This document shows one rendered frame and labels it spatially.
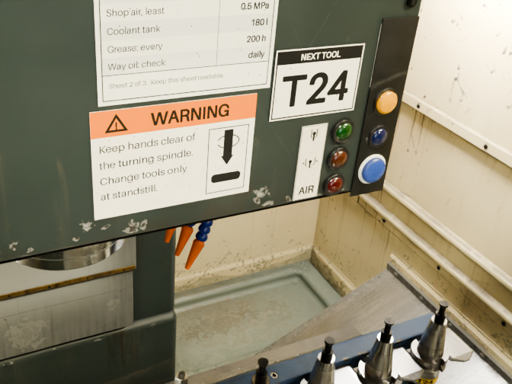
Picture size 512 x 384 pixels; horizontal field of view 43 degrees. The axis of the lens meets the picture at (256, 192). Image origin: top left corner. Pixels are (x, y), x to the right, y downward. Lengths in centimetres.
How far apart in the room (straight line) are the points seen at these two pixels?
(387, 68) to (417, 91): 106
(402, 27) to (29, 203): 39
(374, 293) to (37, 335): 93
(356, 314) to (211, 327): 47
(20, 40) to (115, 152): 12
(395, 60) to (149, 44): 26
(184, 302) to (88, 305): 65
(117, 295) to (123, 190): 95
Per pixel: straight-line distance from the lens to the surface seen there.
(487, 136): 158
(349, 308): 189
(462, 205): 168
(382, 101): 68
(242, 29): 57
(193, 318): 209
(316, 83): 63
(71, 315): 153
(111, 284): 150
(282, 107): 62
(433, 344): 113
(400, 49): 68
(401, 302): 188
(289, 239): 223
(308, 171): 67
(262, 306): 216
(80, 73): 54
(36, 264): 79
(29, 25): 52
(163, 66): 55
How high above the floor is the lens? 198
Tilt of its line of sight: 31 degrees down
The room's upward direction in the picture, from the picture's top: 6 degrees clockwise
